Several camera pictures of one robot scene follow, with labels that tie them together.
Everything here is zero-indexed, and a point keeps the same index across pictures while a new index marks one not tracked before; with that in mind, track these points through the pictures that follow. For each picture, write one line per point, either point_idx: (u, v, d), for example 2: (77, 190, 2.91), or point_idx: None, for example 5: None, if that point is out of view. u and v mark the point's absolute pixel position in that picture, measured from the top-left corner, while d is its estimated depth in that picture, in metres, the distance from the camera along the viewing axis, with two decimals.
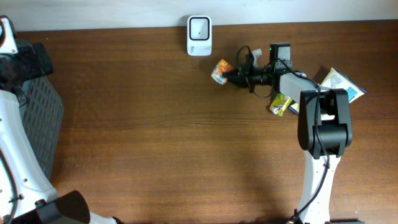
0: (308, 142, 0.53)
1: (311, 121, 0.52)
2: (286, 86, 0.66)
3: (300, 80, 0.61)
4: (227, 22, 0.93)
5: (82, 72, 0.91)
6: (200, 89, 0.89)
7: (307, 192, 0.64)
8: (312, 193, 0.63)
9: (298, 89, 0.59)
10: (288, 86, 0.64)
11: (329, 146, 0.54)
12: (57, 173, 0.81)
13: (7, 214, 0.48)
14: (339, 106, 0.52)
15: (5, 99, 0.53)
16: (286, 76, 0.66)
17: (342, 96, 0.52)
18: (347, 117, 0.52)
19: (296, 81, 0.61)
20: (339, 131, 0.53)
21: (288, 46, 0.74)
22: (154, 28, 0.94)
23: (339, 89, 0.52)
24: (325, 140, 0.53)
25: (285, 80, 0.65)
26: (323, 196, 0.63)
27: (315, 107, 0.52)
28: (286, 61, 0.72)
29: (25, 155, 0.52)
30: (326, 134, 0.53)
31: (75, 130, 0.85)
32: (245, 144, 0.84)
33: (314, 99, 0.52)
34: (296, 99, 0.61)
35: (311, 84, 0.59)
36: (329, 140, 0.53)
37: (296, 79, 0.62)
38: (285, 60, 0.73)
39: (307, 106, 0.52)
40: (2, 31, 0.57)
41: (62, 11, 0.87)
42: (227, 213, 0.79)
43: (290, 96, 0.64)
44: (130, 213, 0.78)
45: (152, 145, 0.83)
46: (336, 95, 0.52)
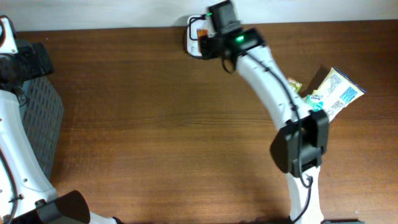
0: (289, 169, 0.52)
1: (291, 154, 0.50)
2: (247, 73, 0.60)
3: (264, 74, 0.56)
4: None
5: (82, 72, 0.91)
6: (200, 89, 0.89)
7: (297, 205, 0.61)
8: (303, 206, 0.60)
9: (267, 94, 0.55)
10: (249, 73, 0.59)
11: (307, 162, 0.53)
12: (57, 173, 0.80)
13: (7, 215, 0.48)
14: (319, 133, 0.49)
15: (5, 99, 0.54)
16: (246, 58, 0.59)
17: (323, 123, 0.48)
18: (325, 139, 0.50)
19: (267, 86, 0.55)
20: (316, 150, 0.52)
21: (230, 5, 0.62)
22: (154, 29, 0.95)
23: (317, 115, 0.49)
24: (303, 162, 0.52)
25: (246, 66, 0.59)
26: (314, 206, 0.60)
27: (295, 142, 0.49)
28: (234, 23, 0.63)
29: (25, 155, 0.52)
30: (304, 155, 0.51)
31: (76, 130, 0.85)
32: (245, 144, 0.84)
33: (295, 134, 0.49)
34: (260, 93, 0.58)
35: (277, 83, 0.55)
36: (306, 160, 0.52)
37: (257, 71, 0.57)
38: (231, 22, 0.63)
39: (288, 142, 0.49)
40: (2, 31, 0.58)
41: (63, 12, 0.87)
42: (227, 213, 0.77)
43: (250, 79, 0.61)
44: (129, 214, 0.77)
45: (152, 145, 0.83)
46: (317, 124, 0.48)
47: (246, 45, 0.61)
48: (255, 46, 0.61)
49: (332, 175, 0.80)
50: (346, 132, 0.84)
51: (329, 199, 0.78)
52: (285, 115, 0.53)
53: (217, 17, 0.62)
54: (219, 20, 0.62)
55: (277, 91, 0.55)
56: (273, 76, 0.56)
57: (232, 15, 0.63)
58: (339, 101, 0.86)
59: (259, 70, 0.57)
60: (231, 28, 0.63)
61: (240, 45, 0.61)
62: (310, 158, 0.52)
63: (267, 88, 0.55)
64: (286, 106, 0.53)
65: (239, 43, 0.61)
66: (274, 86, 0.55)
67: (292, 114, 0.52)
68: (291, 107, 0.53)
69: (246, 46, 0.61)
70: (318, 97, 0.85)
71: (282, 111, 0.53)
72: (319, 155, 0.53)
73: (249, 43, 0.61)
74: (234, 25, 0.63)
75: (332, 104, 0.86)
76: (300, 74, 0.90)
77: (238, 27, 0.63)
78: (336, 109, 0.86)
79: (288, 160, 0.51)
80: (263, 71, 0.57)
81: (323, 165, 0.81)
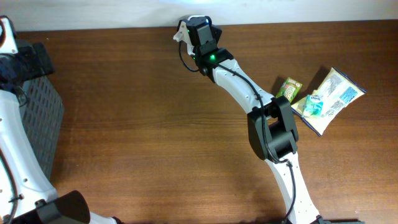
0: (263, 152, 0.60)
1: (261, 135, 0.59)
2: (222, 82, 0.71)
3: (233, 80, 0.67)
4: (226, 22, 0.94)
5: (82, 72, 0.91)
6: (199, 89, 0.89)
7: (286, 197, 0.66)
8: (291, 196, 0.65)
9: (237, 93, 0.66)
10: (224, 82, 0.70)
11: (281, 146, 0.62)
12: (57, 173, 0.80)
13: (7, 214, 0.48)
14: (283, 115, 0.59)
15: (5, 99, 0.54)
16: (218, 70, 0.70)
17: (284, 106, 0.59)
18: (291, 121, 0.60)
19: (236, 87, 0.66)
20: (286, 133, 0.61)
21: (206, 25, 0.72)
22: (154, 29, 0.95)
23: (279, 99, 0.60)
24: (275, 144, 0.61)
25: (219, 76, 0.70)
26: (302, 195, 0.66)
27: (262, 122, 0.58)
28: (210, 43, 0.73)
29: (25, 155, 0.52)
30: (275, 138, 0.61)
31: (76, 129, 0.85)
32: (245, 144, 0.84)
33: (260, 117, 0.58)
34: (235, 97, 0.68)
35: (245, 84, 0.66)
36: (280, 143, 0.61)
37: (227, 78, 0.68)
38: (208, 41, 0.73)
39: (255, 125, 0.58)
40: (2, 31, 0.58)
41: (63, 11, 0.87)
42: (227, 213, 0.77)
43: (227, 89, 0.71)
44: (129, 213, 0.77)
45: (152, 145, 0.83)
46: (278, 106, 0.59)
47: (218, 60, 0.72)
48: (227, 60, 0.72)
49: (332, 175, 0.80)
50: (346, 132, 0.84)
51: (330, 198, 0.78)
52: (253, 104, 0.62)
53: (196, 37, 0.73)
54: (198, 40, 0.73)
55: (242, 88, 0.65)
56: (240, 77, 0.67)
57: (209, 35, 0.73)
58: (339, 101, 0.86)
59: (227, 76, 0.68)
60: (207, 47, 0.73)
61: (214, 60, 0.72)
62: (283, 143, 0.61)
63: (236, 87, 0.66)
64: (251, 96, 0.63)
65: (212, 60, 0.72)
66: (240, 84, 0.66)
67: (255, 102, 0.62)
68: (255, 98, 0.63)
69: (218, 61, 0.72)
70: (318, 97, 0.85)
71: (249, 102, 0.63)
72: (293, 140, 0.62)
73: (221, 58, 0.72)
74: (210, 44, 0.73)
75: (332, 104, 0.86)
76: (301, 74, 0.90)
77: (212, 45, 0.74)
78: (336, 109, 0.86)
79: (261, 143, 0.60)
80: (232, 76, 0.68)
81: (323, 165, 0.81)
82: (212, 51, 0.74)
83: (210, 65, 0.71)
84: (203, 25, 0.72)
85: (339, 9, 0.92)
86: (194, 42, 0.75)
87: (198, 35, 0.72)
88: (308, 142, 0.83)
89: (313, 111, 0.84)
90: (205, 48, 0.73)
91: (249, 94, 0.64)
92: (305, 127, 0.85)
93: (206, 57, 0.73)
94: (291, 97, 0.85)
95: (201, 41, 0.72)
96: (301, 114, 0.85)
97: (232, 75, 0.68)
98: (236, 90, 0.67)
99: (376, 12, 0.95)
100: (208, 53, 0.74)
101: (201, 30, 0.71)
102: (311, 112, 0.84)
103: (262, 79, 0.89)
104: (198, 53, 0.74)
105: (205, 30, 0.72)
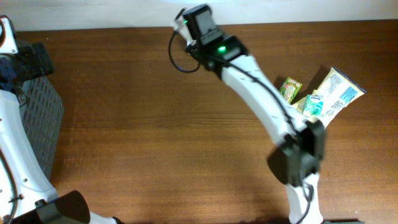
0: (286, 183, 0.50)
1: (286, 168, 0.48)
2: (237, 88, 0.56)
3: (254, 87, 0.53)
4: (227, 21, 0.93)
5: (82, 72, 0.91)
6: (200, 89, 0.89)
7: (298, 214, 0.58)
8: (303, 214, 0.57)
9: (259, 107, 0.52)
10: (239, 87, 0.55)
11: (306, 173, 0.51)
12: (57, 173, 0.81)
13: (7, 214, 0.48)
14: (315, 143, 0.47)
15: (5, 99, 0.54)
16: (231, 71, 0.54)
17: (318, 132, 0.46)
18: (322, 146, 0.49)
19: (256, 98, 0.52)
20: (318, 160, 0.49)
21: (207, 10, 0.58)
22: (154, 28, 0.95)
23: (312, 123, 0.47)
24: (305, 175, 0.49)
25: (232, 79, 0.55)
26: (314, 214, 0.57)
27: (296, 156, 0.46)
28: (214, 31, 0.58)
29: (25, 154, 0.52)
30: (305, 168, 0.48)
31: (75, 129, 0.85)
32: (244, 143, 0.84)
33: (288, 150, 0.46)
34: (254, 107, 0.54)
35: (268, 95, 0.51)
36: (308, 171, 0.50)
37: (244, 83, 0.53)
38: (211, 28, 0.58)
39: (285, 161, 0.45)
40: (2, 31, 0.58)
41: (63, 11, 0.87)
42: (227, 213, 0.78)
43: (242, 96, 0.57)
44: (129, 213, 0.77)
45: (152, 145, 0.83)
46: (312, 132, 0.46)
47: (229, 55, 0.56)
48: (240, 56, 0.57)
49: (332, 175, 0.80)
50: (346, 132, 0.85)
51: (329, 198, 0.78)
52: (281, 127, 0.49)
53: (195, 23, 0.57)
54: (197, 28, 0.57)
55: (267, 102, 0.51)
56: (265, 88, 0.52)
57: (211, 22, 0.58)
58: (339, 100, 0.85)
59: (249, 85, 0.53)
60: (211, 37, 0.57)
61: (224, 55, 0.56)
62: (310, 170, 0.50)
63: (260, 103, 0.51)
64: (280, 118, 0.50)
65: (221, 53, 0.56)
66: (267, 100, 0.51)
67: (286, 125, 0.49)
68: (286, 119, 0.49)
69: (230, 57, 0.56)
70: (318, 97, 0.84)
71: (277, 124, 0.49)
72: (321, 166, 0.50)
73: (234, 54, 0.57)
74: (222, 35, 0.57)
75: (332, 104, 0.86)
76: (300, 74, 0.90)
77: (226, 40, 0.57)
78: (335, 109, 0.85)
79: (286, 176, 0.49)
80: (250, 82, 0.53)
81: (323, 165, 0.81)
82: (217, 41, 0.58)
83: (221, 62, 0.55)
84: (201, 10, 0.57)
85: (340, 9, 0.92)
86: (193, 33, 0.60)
87: (197, 21, 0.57)
88: None
89: (313, 111, 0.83)
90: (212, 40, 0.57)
91: (276, 115, 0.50)
92: None
93: (212, 48, 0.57)
94: (291, 97, 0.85)
95: (201, 29, 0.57)
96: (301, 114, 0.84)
97: (254, 83, 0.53)
98: (260, 106, 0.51)
99: (377, 11, 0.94)
100: (213, 43, 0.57)
101: (200, 17, 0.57)
102: (311, 112, 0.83)
103: None
104: (199, 46, 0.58)
105: (204, 17, 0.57)
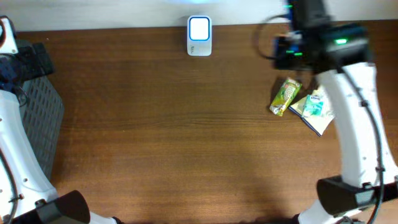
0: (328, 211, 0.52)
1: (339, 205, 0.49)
2: (333, 98, 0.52)
3: (362, 111, 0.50)
4: (227, 21, 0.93)
5: (82, 73, 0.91)
6: (200, 89, 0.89)
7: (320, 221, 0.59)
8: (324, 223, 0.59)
9: (353, 140, 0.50)
10: (337, 96, 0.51)
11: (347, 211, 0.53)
12: (58, 173, 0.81)
13: (7, 215, 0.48)
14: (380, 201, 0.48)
15: (6, 99, 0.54)
16: (340, 76, 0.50)
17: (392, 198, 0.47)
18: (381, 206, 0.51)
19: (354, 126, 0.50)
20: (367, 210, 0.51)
21: None
22: (154, 28, 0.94)
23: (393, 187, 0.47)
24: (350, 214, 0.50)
25: (337, 86, 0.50)
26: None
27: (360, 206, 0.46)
28: (322, 14, 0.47)
29: (25, 154, 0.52)
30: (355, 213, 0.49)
31: (75, 130, 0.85)
32: (245, 144, 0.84)
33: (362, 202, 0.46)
34: (342, 130, 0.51)
35: (375, 130, 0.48)
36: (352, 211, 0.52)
37: (351, 98, 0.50)
38: (322, 14, 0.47)
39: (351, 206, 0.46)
40: (2, 31, 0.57)
41: (62, 11, 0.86)
42: (227, 213, 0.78)
43: (334, 105, 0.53)
44: (130, 213, 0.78)
45: (152, 145, 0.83)
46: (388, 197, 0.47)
47: (344, 51, 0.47)
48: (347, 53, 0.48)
49: None
50: None
51: None
52: (364, 175, 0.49)
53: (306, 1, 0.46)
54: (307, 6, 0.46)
55: (367, 141, 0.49)
56: (369, 118, 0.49)
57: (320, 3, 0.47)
58: None
59: (359, 109, 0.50)
60: (316, 20, 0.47)
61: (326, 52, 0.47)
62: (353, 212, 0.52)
63: (357, 137, 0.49)
64: (369, 162, 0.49)
65: (336, 45, 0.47)
66: (365, 137, 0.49)
67: (375, 175, 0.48)
68: (377, 168, 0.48)
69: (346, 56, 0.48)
70: (318, 97, 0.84)
71: (362, 166, 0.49)
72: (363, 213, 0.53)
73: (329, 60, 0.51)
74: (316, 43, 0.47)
75: None
76: None
77: (341, 31, 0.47)
78: None
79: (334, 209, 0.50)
80: (359, 106, 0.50)
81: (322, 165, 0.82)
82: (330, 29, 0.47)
83: (323, 58, 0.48)
84: None
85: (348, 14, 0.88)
86: (294, 19, 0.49)
87: None
88: (306, 142, 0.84)
89: (313, 111, 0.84)
90: (320, 32, 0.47)
91: (367, 157, 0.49)
92: (304, 127, 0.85)
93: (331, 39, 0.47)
94: (291, 97, 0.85)
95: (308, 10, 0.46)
96: (301, 113, 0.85)
97: (360, 107, 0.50)
98: (353, 136, 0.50)
99: (385, 15, 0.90)
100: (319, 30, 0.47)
101: None
102: (311, 112, 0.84)
103: (262, 80, 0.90)
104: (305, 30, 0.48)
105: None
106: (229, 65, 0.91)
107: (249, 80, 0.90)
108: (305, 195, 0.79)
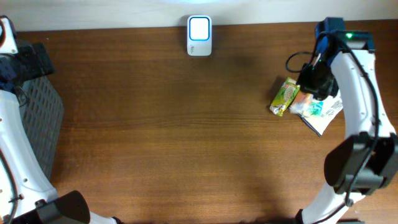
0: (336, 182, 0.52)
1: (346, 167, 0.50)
2: (339, 74, 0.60)
3: (362, 80, 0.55)
4: (226, 21, 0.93)
5: (82, 72, 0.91)
6: (200, 89, 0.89)
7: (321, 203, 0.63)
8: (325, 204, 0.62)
9: (353, 101, 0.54)
10: (342, 70, 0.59)
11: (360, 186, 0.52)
12: (58, 173, 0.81)
13: (7, 215, 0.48)
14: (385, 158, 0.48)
15: (6, 99, 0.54)
16: (349, 57, 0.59)
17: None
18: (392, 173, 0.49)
19: (354, 88, 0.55)
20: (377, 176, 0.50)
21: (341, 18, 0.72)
22: (154, 28, 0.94)
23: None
24: (360, 180, 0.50)
25: (344, 64, 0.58)
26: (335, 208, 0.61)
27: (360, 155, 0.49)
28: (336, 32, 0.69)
29: (25, 154, 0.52)
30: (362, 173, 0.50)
31: (76, 129, 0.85)
32: (245, 143, 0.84)
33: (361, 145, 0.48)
34: (346, 98, 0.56)
35: (372, 91, 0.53)
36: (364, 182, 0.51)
37: (355, 70, 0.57)
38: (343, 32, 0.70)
39: (351, 155, 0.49)
40: (2, 30, 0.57)
41: (63, 11, 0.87)
42: (227, 213, 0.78)
43: (339, 83, 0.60)
44: (130, 213, 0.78)
45: (152, 144, 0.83)
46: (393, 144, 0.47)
47: (351, 45, 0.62)
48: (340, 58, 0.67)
49: None
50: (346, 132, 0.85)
51: None
52: (364, 126, 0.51)
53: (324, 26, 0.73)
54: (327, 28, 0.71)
55: (366, 101, 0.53)
56: (369, 83, 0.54)
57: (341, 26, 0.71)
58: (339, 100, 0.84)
59: (359, 78, 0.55)
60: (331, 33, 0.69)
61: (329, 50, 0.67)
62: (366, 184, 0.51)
63: (356, 95, 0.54)
64: (367, 116, 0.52)
65: (348, 39, 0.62)
66: (365, 96, 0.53)
67: (372, 127, 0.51)
68: (372, 121, 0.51)
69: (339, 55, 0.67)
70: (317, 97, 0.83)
71: (362, 120, 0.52)
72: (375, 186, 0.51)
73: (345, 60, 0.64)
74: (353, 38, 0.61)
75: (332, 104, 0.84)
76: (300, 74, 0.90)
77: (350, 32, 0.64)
78: (335, 109, 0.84)
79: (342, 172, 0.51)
80: (359, 76, 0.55)
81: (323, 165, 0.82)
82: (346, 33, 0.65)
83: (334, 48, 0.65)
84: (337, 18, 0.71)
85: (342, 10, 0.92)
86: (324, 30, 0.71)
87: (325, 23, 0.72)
88: (307, 142, 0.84)
89: (313, 111, 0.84)
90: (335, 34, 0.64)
91: (366, 113, 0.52)
92: (304, 127, 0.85)
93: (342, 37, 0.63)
94: (291, 97, 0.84)
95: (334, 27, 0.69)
96: (301, 113, 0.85)
97: (361, 76, 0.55)
98: (355, 99, 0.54)
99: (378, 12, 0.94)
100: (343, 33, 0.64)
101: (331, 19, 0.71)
102: (311, 112, 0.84)
103: (262, 80, 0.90)
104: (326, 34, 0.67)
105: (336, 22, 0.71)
106: (228, 64, 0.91)
107: (249, 80, 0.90)
108: (305, 195, 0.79)
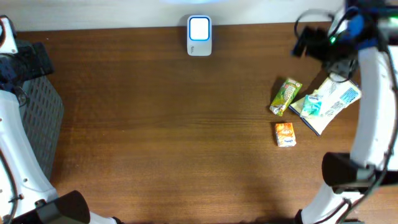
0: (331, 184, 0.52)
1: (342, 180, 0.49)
2: (371, 78, 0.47)
3: (385, 93, 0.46)
4: (227, 21, 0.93)
5: (82, 72, 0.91)
6: (200, 89, 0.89)
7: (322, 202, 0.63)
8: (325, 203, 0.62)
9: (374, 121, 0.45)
10: (373, 78, 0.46)
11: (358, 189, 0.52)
12: (58, 173, 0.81)
13: (7, 215, 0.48)
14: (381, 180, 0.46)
15: (5, 99, 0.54)
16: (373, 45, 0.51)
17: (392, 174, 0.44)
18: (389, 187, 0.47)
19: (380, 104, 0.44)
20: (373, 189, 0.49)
21: None
22: (154, 28, 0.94)
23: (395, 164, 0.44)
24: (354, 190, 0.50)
25: (375, 67, 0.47)
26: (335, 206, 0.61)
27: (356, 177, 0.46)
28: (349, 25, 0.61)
29: (25, 154, 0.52)
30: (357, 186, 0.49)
31: (76, 129, 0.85)
32: (245, 143, 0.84)
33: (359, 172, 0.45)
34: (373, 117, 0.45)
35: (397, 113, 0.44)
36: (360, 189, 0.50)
37: (381, 79, 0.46)
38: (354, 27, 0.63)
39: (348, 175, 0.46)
40: (2, 31, 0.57)
41: (63, 11, 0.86)
42: (227, 213, 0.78)
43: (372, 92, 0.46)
44: (130, 213, 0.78)
45: (152, 145, 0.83)
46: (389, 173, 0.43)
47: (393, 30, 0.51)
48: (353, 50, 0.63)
49: None
50: (345, 132, 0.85)
51: None
52: (373, 154, 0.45)
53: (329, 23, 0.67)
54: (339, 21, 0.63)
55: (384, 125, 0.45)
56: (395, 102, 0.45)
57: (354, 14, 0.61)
58: (339, 101, 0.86)
59: (386, 91, 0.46)
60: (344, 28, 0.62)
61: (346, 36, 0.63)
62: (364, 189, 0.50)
63: (379, 109, 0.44)
64: (382, 143, 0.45)
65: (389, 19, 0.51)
66: (387, 118, 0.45)
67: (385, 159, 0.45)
68: (386, 150, 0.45)
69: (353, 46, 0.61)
70: (316, 97, 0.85)
71: (373, 148, 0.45)
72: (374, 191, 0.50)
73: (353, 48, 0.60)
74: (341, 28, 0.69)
75: (332, 105, 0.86)
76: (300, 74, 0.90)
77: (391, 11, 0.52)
78: (335, 109, 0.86)
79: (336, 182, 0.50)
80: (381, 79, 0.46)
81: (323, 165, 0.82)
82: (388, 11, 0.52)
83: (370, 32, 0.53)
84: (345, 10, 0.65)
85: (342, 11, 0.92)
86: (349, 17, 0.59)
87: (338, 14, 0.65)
88: (307, 142, 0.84)
89: (311, 111, 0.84)
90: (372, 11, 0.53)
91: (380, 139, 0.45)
92: (304, 127, 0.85)
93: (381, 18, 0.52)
94: (291, 97, 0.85)
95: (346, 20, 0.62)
96: (299, 112, 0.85)
97: (390, 90, 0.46)
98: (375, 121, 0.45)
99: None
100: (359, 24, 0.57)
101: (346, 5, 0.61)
102: (310, 112, 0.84)
103: (262, 80, 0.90)
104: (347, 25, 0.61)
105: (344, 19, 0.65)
106: (229, 65, 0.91)
107: (249, 80, 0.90)
108: (305, 195, 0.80)
